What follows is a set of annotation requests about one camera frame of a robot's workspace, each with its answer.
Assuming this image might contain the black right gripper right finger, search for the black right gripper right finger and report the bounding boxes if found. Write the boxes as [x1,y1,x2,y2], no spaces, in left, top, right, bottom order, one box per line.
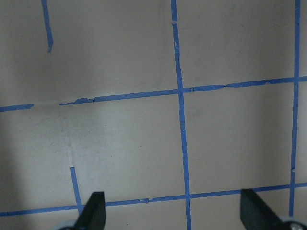
[240,189,288,230]

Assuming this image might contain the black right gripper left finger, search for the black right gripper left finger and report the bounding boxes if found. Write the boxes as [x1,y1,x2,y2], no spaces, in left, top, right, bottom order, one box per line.
[73,191,106,230]

